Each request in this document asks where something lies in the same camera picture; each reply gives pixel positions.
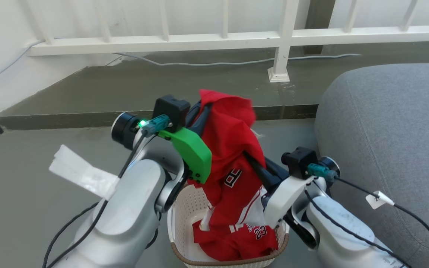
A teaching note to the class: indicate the red basketball jersey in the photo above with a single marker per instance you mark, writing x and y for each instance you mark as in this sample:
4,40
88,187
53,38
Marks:
229,145

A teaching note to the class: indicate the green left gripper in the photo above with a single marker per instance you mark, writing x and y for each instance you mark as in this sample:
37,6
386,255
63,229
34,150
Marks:
196,156

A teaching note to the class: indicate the cream perforated laundry basket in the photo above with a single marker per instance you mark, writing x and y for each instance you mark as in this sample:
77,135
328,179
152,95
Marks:
188,208

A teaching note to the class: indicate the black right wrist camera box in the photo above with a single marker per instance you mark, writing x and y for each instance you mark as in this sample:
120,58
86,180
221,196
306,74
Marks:
298,160

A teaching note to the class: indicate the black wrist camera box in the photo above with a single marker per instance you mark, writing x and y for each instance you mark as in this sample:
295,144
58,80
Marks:
298,160
170,106

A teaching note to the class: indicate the white railing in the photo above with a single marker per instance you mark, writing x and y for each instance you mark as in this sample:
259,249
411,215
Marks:
199,38

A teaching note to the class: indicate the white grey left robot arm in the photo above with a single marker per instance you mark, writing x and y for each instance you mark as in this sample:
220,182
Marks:
132,208

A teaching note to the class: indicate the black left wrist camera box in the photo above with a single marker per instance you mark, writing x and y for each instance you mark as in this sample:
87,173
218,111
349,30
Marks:
170,106

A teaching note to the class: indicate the grey fabric sofa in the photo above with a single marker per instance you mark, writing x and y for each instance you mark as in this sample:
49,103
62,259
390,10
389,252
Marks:
393,130

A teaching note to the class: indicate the white paper tape label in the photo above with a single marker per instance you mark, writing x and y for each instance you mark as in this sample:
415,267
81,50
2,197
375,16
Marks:
80,173

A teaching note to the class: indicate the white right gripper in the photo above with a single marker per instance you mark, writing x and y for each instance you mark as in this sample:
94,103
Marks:
283,199

